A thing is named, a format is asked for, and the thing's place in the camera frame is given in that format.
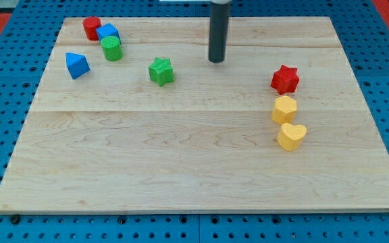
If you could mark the blue triangular prism block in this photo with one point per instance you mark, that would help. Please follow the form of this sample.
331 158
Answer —
77 65

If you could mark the green cylinder block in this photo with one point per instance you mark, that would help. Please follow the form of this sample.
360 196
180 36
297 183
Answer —
112 48

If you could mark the yellow hexagon block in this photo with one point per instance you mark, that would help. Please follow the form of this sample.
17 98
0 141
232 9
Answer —
284 110

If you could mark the red star block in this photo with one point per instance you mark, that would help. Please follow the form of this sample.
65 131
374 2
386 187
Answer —
285 79

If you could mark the blue cube block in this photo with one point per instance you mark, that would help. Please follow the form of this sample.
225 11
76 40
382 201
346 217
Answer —
107 30

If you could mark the yellow heart block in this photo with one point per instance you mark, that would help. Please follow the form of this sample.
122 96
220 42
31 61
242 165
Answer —
291 136

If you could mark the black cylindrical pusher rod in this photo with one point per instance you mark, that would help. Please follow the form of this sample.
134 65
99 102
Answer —
218 31

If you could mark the red cylinder block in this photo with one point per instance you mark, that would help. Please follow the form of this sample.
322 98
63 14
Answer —
90 25

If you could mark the light wooden board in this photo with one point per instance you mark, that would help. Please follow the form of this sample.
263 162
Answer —
114 142

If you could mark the green star block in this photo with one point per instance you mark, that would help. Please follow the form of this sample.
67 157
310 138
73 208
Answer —
161 71

